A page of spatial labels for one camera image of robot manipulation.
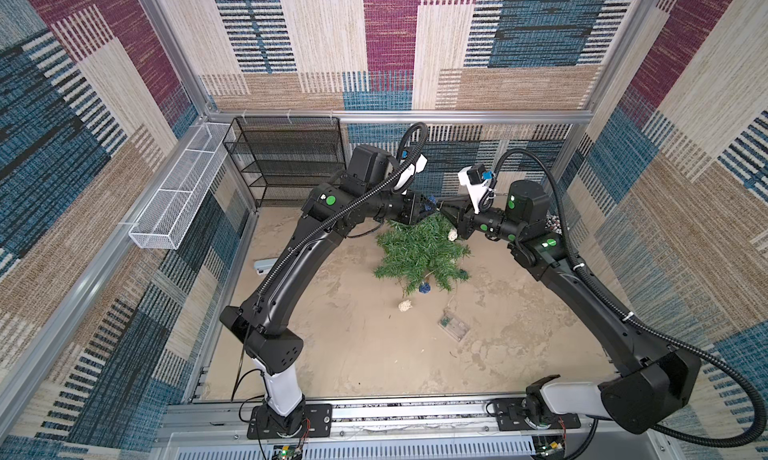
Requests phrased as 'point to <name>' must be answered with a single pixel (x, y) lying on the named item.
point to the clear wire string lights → (455, 293)
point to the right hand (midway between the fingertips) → (443, 206)
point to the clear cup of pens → (553, 223)
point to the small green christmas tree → (414, 254)
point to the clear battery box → (455, 328)
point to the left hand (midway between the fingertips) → (434, 208)
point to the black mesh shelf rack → (283, 159)
